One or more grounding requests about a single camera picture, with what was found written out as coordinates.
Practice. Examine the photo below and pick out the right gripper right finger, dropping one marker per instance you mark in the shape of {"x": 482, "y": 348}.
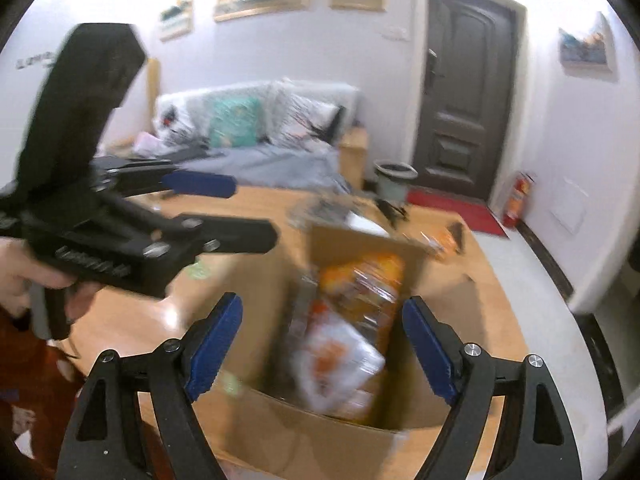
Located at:
{"x": 534, "y": 438}

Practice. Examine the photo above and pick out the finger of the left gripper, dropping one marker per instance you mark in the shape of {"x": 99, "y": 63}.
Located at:
{"x": 133, "y": 177}
{"x": 227, "y": 235}

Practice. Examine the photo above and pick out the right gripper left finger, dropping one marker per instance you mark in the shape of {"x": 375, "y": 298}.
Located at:
{"x": 104, "y": 438}

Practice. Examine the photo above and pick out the orange duck feet snack pack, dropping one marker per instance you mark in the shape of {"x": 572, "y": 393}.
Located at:
{"x": 365, "y": 292}

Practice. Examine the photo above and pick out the white spicy strips snack pack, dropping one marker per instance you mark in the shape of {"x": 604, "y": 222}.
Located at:
{"x": 336, "y": 369}

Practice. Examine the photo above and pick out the black seaweed snack pack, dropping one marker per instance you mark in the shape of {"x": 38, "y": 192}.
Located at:
{"x": 306, "y": 293}

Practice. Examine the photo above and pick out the person's left hand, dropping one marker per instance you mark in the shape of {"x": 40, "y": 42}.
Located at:
{"x": 19, "y": 270}

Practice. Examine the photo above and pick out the white black small pillow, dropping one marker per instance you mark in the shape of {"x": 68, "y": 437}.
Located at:
{"x": 174, "y": 126}

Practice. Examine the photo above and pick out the grey sofa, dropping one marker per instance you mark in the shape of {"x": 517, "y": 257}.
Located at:
{"x": 264, "y": 164}

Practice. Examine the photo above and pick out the teal tree pillow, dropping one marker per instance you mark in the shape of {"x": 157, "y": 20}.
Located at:
{"x": 235, "y": 123}

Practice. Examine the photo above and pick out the glass ashtray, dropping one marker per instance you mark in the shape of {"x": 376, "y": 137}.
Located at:
{"x": 336, "y": 210}

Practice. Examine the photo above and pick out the white tree pillow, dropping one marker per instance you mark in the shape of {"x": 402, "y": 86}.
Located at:
{"x": 308, "y": 124}

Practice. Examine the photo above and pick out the small sunset painting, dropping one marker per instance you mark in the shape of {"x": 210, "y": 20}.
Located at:
{"x": 177, "y": 20}

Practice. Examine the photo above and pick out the wooden side table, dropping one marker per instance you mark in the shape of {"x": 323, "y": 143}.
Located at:
{"x": 354, "y": 147}

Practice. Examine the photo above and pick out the brown cardboard box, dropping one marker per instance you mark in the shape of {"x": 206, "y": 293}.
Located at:
{"x": 253, "y": 415}

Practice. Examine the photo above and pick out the grey trash bin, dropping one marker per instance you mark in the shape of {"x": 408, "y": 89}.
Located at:
{"x": 394, "y": 180}

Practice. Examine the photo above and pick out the red door mat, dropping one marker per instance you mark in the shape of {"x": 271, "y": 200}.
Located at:
{"x": 477, "y": 216}

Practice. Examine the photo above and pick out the red fire extinguisher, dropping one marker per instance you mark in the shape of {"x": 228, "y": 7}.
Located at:
{"x": 517, "y": 200}

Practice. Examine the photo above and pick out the dark entrance door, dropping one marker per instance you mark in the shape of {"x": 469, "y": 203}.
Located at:
{"x": 466, "y": 96}

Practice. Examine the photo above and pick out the white wall panel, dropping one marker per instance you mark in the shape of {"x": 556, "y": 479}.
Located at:
{"x": 569, "y": 205}

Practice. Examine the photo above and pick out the white light switch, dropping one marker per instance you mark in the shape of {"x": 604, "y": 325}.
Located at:
{"x": 395, "y": 34}

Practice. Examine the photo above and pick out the mountain painting right wall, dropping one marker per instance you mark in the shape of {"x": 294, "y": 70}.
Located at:
{"x": 587, "y": 45}

